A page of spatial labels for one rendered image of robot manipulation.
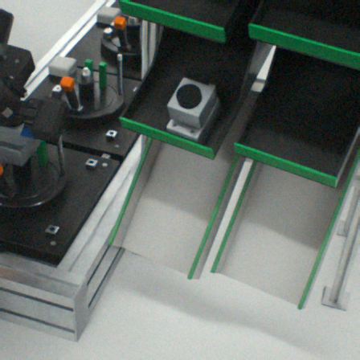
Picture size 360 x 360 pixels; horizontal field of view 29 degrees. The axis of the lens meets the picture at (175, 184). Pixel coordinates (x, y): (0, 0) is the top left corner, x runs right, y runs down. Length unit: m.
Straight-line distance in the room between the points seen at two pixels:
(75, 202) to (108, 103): 0.26
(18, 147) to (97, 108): 0.26
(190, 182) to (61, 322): 0.28
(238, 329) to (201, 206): 0.22
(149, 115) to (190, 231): 0.18
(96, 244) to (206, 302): 0.20
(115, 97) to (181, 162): 0.36
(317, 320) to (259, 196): 0.25
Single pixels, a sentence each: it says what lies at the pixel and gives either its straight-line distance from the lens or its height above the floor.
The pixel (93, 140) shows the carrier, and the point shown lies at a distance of 1.24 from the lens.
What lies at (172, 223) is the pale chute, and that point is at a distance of 0.98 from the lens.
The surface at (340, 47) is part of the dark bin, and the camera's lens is 0.76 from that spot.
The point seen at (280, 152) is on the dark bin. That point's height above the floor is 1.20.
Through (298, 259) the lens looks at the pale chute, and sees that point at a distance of 0.96.
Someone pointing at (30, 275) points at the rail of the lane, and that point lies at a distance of 1.03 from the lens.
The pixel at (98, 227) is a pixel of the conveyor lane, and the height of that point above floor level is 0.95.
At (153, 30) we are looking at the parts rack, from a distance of 0.92.
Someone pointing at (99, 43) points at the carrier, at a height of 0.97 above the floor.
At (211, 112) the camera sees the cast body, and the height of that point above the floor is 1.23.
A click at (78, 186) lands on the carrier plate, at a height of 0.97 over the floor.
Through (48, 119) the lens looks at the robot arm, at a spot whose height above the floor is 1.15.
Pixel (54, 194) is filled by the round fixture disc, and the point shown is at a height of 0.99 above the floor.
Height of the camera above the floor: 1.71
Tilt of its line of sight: 40 degrees down
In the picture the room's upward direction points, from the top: 3 degrees clockwise
